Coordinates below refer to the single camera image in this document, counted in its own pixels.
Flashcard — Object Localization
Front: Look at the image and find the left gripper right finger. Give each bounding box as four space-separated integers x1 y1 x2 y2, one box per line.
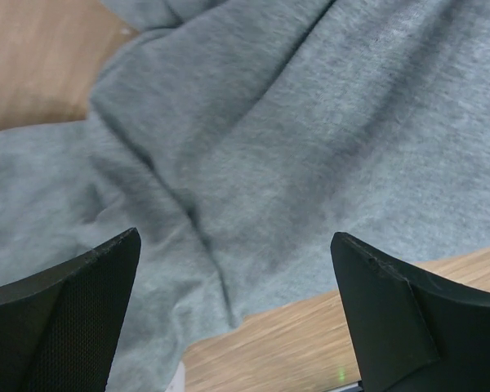
331 232 490 391

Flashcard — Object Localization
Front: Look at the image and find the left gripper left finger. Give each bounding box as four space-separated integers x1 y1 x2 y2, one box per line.
0 228 141 392

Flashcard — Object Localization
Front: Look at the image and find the grey t shirt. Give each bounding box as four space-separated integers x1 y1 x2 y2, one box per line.
0 0 490 391

